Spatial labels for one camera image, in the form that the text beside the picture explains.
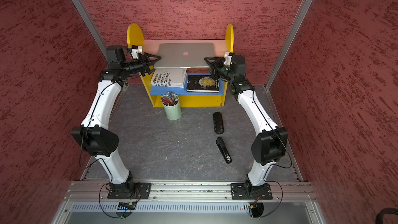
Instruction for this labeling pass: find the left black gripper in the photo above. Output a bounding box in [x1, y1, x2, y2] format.
[121, 51, 161, 76]

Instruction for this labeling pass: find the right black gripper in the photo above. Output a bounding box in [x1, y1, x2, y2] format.
[206, 56, 236, 82]

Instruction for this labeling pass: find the silver laptop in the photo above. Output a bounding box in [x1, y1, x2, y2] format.
[154, 43, 215, 68]

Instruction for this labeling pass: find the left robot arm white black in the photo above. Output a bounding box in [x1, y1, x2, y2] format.
[71, 45, 161, 199]

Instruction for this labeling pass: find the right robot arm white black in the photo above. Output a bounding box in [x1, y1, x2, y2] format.
[204, 55, 288, 199]

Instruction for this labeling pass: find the black book gold cover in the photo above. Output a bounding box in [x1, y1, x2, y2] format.
[186, 74, 219, 93]

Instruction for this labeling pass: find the yellow shelf with pink board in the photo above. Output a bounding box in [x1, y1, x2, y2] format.
[126, 23, 234, 107]

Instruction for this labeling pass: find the white book black text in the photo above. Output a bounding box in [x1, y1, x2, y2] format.
[151, 68, 187, 88]

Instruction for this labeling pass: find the colored pencils bundle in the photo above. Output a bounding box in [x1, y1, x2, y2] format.
[161, 91, 179, 106]

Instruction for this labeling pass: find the green pencil cup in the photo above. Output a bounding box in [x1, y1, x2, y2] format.
[163, 100, 182, 121]

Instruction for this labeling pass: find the black stapler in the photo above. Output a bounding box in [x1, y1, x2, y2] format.
[216, 136, 232, 164]

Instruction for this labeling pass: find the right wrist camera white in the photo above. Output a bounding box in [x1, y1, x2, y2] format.
[224, 52, 235, 67]

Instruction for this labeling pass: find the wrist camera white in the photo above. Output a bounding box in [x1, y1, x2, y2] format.
[224, 52, 235, 67]
[129, 45, 143, 60]

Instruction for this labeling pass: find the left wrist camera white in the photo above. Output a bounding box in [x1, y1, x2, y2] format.
[129, 45, 143, 60]

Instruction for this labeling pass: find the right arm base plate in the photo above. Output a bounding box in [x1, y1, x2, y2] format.
[230, 181, 273, 200]

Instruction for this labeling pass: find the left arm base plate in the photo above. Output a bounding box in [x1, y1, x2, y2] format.
[107, 183, 152, 200]

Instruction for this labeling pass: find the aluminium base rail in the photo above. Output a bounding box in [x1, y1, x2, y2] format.
[64, 180, 318, 202]

